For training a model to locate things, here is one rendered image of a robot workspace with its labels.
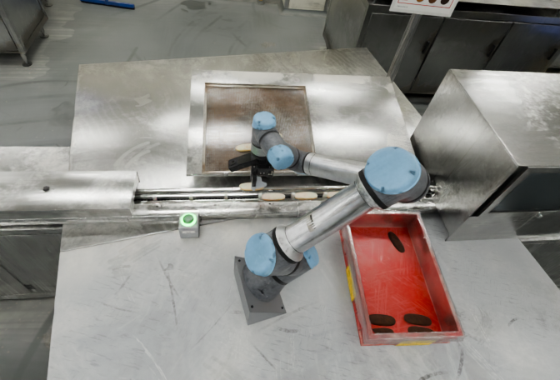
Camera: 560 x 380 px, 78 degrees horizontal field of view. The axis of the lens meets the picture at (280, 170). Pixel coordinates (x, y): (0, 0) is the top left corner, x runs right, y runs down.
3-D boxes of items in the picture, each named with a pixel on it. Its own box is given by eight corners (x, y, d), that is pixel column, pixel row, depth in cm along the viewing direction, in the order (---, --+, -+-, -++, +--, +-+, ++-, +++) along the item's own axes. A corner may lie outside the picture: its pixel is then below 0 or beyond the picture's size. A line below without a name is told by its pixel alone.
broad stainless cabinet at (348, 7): (337, 106, 325) (371, -5, 248) (317, 45, 391) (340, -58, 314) (517, 110, 355) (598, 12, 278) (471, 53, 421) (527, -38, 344)
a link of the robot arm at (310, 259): (297, 283, 115) (329, 263, 111) (274, 284, 105) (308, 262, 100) (283, 251, 122) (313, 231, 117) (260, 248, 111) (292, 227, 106)
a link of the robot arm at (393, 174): (277, 283, 106) (439, 187, 86) (246, 284, 94) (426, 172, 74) (264, 247, 112) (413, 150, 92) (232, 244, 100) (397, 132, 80)
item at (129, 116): (116, 322, 185) (59, 252, 123) (115, 162, 254) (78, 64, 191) (403, 250, 234) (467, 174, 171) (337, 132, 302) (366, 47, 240)
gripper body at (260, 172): (272, 179, 130) (276, 157, 121) (249, 179, 128) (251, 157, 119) (271, 163, 135) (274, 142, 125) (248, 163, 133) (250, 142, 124)
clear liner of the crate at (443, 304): (357, 349, 113) (367, 342, 105) (334, 221, 144) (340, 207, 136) (453, 346, 117) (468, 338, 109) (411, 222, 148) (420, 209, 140)
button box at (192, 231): (179, 243, 134) (176, 228, 125) (181, 225, 139) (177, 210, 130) (201, 242, 135) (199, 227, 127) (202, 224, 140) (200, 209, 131)
